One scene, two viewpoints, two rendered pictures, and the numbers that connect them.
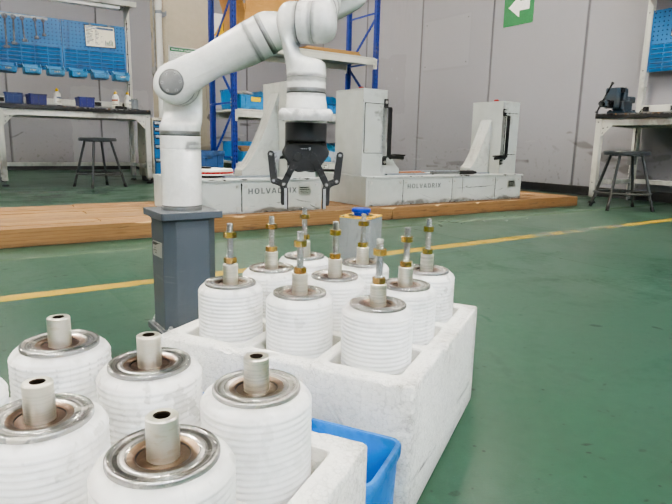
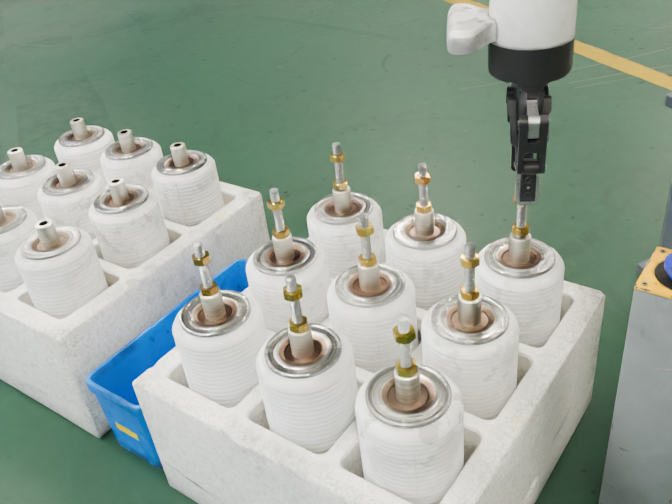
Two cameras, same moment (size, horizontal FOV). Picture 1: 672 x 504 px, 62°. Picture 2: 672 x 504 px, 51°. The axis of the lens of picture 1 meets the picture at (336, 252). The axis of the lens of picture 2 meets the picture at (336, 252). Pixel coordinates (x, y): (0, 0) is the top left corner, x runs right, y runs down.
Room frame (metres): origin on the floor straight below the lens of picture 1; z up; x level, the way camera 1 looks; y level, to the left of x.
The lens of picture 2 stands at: (1.00, -0.60, 0.71)
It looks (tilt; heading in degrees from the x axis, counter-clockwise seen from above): 34 degrees down; 105
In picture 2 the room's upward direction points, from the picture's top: 7 degrees counter-clockwise
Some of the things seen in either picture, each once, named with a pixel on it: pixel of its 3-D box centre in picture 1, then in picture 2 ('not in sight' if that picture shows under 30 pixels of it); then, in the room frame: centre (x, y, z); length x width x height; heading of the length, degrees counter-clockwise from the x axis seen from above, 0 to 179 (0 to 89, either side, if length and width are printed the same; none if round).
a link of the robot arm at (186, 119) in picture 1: (179, 102); not in sight; (1.33, 0.37, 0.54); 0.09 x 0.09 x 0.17; 0
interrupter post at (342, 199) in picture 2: (230, 274); (342, 199); (0.82, 0.16, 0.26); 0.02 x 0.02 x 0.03
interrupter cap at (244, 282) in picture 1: (230, 283); (343, 208); (0.82, 0.16, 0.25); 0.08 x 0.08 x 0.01
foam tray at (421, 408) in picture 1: (332, 370); (380, 392); (0.88, 0.00, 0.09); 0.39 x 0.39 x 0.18; 65
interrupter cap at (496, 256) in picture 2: (304, 256); (519, 257); (1.03, 0.06, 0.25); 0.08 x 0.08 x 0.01
